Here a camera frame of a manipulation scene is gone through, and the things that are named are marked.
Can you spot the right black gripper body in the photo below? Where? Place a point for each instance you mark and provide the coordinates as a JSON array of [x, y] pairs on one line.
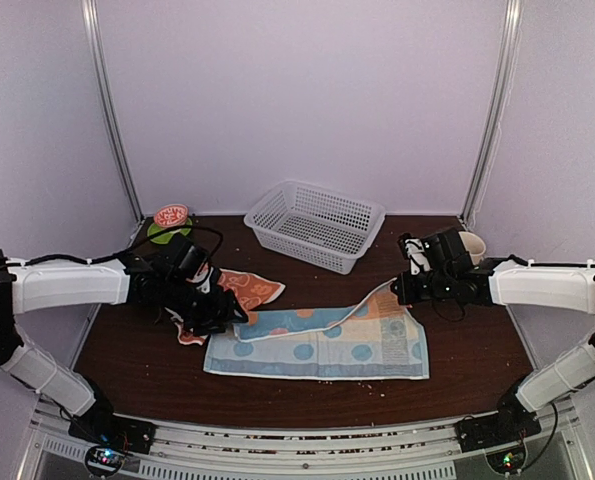
[[439, 288]]

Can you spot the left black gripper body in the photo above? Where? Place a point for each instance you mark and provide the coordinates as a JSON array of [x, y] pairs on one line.
[[196, 309]]

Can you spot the blue patterned towel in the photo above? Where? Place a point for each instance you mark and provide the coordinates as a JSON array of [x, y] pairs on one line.
[[376, 339]]

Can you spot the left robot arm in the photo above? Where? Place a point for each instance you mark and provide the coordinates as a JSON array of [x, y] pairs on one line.
[[184, 284]]

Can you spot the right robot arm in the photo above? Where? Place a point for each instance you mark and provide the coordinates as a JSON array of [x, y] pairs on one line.
[[516, 284]]

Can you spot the orange bunny towel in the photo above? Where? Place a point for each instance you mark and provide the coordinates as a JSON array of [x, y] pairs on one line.
[[251, 291]]

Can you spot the beige mug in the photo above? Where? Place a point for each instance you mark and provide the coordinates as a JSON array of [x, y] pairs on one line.
[[474, 245]]

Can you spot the green plate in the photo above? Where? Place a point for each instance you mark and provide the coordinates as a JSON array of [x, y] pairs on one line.
[[159, 235]]

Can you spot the red patterned bowl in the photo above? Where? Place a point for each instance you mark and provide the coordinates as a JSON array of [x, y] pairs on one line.
[[172, 215]]

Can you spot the white plastic basket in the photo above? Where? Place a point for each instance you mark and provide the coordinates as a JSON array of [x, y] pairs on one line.
[[315, 225]]

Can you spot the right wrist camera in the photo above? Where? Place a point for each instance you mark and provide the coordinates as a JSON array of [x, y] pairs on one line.
[[437, 252]]

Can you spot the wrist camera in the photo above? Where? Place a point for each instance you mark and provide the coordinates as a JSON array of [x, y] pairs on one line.
[[183, 258], [437, 252]]

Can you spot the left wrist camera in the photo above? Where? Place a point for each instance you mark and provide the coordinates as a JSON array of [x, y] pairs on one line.
[[183, 258]]

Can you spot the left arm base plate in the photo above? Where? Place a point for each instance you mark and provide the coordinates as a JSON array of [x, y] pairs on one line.
[[113, 443]]

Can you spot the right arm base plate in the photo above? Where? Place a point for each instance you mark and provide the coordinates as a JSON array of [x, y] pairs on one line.
[[503, 444]]

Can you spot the aluminium front rail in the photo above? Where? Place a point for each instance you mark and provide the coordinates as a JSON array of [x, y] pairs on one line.
[[420, 450]]

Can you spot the right aluminium frame post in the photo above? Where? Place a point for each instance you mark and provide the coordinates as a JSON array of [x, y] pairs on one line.
[[501, 91]]

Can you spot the aluminium frame post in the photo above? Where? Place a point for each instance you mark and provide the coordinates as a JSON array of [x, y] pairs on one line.
[[501, 91], [94, 36]]

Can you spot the left aluminium frame post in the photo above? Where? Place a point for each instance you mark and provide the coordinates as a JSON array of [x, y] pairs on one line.
[[94, 36]]

